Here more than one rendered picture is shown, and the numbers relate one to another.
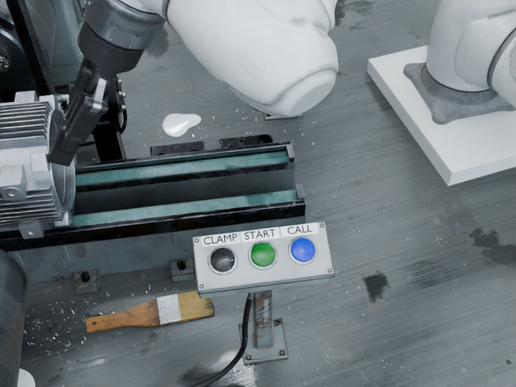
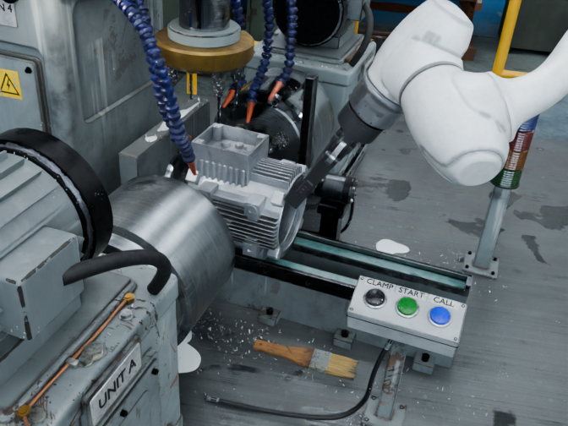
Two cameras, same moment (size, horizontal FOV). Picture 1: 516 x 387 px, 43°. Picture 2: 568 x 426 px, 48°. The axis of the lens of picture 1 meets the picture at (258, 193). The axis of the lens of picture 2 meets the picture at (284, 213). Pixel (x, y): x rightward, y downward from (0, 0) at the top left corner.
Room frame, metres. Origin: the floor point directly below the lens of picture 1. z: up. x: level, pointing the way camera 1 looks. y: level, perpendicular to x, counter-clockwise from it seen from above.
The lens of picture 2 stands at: (-0.31, -0.14, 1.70)
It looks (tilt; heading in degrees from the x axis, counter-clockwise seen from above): 32 degrees down; 25
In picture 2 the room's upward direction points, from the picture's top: 4 degrees clockwise
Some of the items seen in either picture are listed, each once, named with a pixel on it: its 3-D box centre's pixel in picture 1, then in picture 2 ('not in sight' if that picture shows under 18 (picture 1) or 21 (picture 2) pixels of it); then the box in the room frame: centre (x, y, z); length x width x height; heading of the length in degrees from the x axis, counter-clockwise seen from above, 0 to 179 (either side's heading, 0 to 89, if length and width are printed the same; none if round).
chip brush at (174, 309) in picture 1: (150, 313); (304, 357); (0.53, 0.18, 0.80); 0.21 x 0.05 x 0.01; 101
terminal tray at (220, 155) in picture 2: not in sight; (230, 155); (0.67, 0.43, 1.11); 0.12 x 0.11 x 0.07; 95
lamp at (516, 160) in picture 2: not in sight; (512, 155); (1.02, -0.05, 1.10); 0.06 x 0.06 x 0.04
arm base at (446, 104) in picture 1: (457, 72); not in sight; (1.04, -0.42, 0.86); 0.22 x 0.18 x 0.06; 13
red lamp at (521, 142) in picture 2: not in sight; (517, 135); (1.02, -0.05, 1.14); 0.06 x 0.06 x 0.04
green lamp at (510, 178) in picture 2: not in sight; (506, 172); (1.02, -0.05, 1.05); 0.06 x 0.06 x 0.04
